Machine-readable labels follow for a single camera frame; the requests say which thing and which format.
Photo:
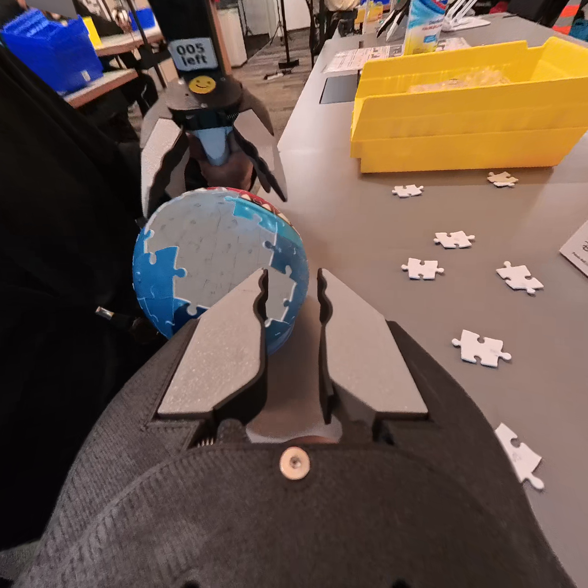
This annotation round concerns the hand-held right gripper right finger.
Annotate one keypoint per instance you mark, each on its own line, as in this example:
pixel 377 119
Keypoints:
pixel 372 363

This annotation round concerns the clear plastic bag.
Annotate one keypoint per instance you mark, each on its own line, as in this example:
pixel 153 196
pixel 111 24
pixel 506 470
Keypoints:
pixel 459 80

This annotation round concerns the white and blue wipes container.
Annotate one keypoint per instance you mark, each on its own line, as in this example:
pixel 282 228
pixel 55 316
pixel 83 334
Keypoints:
pixel 425 27

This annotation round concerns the person's left hand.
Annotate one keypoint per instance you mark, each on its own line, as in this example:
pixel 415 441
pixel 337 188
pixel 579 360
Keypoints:
pixel 229 174

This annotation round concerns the person's black sweater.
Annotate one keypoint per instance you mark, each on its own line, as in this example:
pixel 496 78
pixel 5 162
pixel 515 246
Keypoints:
pixel 55 275

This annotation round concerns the white puzzle pieces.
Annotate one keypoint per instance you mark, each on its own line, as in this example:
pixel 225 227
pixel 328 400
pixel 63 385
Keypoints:
pixel 482 349

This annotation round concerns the wooden side table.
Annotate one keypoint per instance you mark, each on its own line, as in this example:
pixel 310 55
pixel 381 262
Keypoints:
pixel 110 78

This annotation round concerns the large blue plastic bin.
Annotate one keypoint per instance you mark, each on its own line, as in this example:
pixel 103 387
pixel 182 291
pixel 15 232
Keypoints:
pixel 50 50

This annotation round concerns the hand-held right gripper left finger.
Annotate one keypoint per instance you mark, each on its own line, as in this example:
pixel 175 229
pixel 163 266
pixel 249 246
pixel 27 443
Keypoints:
pixel 216 363

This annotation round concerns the printed paper sheet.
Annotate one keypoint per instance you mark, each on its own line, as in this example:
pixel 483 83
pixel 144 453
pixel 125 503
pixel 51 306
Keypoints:
pixel 353 59

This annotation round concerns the dark flat panel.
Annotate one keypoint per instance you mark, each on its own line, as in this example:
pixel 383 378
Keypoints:
pixel 339 89

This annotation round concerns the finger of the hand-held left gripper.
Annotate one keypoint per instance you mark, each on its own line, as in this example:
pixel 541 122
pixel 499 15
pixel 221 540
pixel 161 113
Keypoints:
pixel 158 151
pixel 271 151

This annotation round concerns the blue puzzle ball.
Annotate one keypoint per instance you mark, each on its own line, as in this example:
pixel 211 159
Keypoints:
pixel 206 248

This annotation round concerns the white booklet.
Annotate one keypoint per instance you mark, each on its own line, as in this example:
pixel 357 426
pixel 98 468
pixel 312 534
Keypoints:
pixel 576 250

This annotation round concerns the black tripod stand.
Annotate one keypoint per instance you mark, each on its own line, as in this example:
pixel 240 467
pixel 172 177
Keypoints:
pixel 285 41

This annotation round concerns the yellow plastic bin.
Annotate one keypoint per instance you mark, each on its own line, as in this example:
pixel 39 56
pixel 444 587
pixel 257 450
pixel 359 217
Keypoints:
pixel 459 133

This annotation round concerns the small blue plastic bin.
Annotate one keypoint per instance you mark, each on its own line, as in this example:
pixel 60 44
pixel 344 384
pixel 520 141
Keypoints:
pixel 143 18

